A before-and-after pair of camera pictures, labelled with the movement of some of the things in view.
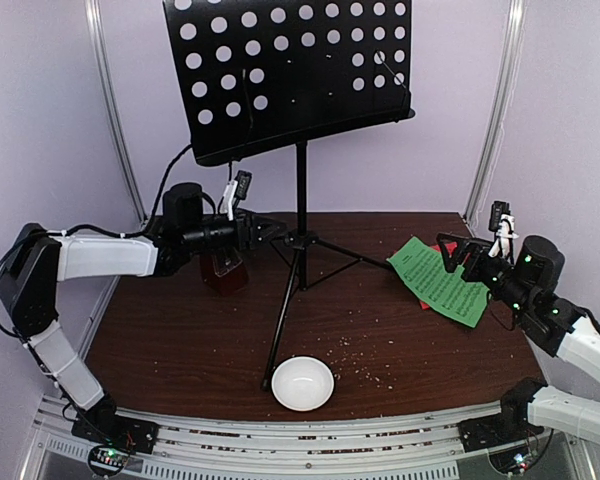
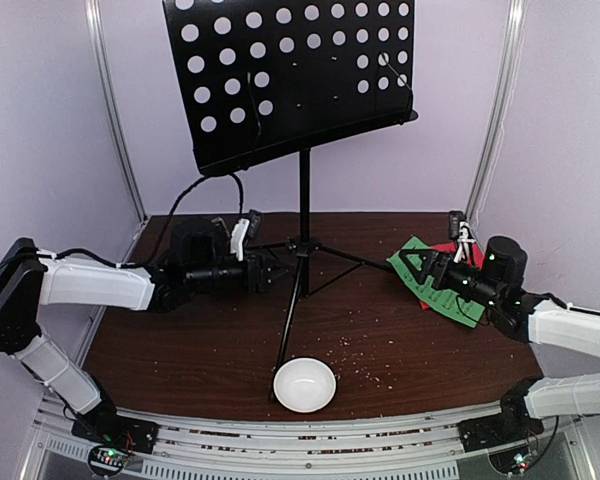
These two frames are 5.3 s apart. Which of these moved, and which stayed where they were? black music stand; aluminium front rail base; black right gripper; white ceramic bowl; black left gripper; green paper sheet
Moved: black right gripper; black left gripper
Stayed: aluminium front rail base; black music stand; white ceramic bowl; green paper sheet
